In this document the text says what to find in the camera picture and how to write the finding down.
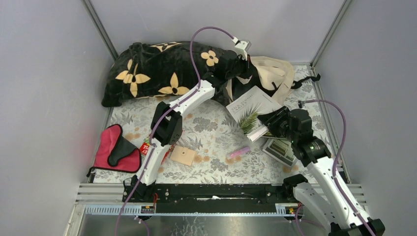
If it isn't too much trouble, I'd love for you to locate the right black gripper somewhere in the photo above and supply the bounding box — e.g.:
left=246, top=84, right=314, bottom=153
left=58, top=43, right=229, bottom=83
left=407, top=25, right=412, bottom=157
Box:
left=257, top=106, right=297, bottom=143

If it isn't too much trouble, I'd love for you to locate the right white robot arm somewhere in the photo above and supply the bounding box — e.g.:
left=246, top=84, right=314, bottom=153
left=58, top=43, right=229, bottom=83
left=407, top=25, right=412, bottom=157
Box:
left=258, top=106, right=386, bottom=236

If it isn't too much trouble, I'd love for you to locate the red and black pouch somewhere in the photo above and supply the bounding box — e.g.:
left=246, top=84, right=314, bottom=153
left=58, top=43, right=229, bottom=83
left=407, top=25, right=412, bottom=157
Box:
left=87, top=124, right=142, bottom=177

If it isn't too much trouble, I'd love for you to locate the beige canvas student bag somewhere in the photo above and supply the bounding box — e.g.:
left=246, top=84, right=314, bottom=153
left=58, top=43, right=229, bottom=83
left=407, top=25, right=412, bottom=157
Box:
left=225, top=56, right=322, bottom=107

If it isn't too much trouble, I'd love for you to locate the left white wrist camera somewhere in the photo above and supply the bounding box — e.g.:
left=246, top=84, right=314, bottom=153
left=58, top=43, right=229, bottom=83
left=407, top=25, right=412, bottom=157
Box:
left=232, top=37, right=251, bottom=61

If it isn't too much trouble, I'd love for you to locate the black floral pillow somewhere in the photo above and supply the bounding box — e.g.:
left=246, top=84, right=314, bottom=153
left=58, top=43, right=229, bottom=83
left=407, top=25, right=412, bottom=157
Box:
left=101, top=41, right=238, bottom=108

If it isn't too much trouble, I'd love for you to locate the floral patterned table mat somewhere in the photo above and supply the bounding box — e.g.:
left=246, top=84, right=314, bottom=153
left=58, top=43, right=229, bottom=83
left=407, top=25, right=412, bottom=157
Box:
left=91, top=81, right=334, bottom=184

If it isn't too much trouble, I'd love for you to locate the white palm leaf book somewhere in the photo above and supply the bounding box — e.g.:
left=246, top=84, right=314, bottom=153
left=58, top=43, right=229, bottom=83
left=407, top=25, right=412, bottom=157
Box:
left=226, top=87, right=282, bottom=142

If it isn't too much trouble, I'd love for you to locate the tan wooden square block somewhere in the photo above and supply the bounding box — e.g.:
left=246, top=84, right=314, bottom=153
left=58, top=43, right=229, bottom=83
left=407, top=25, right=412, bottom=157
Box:
left=170, top=146, right=196, bottom=166

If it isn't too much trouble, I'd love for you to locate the pink glue stick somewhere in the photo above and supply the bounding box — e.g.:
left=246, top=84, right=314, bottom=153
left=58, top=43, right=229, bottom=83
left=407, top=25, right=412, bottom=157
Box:
left=226, top=146, right=251, bottom=160

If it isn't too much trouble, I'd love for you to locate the red treehouse book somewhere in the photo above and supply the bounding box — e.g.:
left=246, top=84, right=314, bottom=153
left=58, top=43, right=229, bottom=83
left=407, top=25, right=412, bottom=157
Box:
left=140, top=137, right=174, bottom=164

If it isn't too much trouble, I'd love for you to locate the purple cable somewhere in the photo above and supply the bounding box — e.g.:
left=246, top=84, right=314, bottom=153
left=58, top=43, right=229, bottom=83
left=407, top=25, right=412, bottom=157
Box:
left=298, top=99, right=379, bottom=236
left=114, top=27, right=235, bottom=236

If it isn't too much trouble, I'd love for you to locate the grey photo cover book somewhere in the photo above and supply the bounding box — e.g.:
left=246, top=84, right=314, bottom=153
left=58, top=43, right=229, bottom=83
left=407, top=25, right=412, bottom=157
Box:
left=262, top=139, right=297, bottom=169

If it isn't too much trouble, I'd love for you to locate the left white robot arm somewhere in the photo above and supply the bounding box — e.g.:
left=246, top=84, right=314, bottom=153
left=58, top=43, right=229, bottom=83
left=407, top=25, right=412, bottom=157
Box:
left=131, top=55, right=253, bottom=202

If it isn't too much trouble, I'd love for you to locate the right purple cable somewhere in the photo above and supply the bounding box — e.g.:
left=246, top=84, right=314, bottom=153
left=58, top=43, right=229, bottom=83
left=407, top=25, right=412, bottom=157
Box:
left=298, top=99, right=379, bottom=236

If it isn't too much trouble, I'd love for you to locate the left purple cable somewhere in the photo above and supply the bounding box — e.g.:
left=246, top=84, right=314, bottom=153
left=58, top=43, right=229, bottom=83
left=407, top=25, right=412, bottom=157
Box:
left=114, top=27, right=235, bottom=236

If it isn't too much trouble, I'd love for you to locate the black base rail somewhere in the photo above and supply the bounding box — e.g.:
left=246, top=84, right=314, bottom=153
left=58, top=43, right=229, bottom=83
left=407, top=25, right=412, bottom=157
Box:
left=122, top=183, right=300, bottom=215

